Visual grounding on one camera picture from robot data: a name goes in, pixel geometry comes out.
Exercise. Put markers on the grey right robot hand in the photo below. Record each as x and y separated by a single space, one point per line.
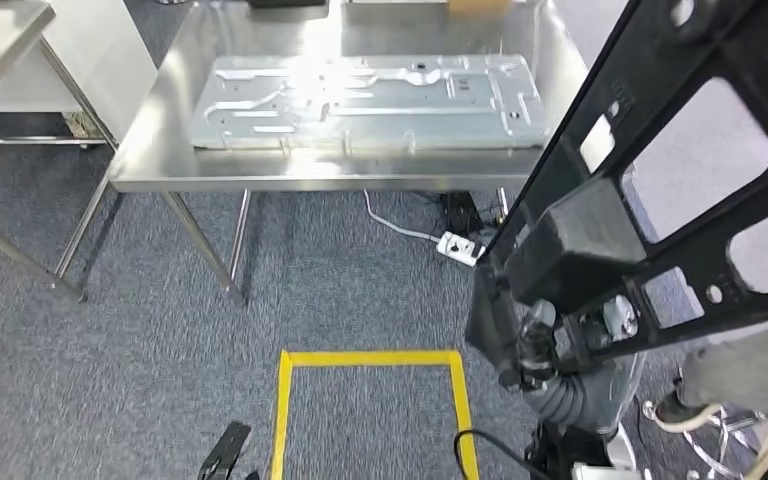
612 397

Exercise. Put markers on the black plastic plate part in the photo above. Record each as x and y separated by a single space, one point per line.
583 252

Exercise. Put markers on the stainless steel workbench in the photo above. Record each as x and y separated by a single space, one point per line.
159 166

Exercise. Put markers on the person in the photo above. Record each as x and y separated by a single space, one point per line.
742 371

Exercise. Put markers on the white power strip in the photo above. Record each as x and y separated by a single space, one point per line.
457 246

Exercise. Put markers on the black power adapters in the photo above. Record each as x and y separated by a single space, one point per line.
460 212

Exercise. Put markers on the stamped sheet metal panel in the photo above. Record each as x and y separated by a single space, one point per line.
357 126

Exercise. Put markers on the small speckled floor object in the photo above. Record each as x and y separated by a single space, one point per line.
79 127

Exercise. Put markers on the white partition board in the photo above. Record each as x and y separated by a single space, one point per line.
106 60

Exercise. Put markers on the black left wrist camera bracket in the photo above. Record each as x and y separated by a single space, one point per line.
225 450

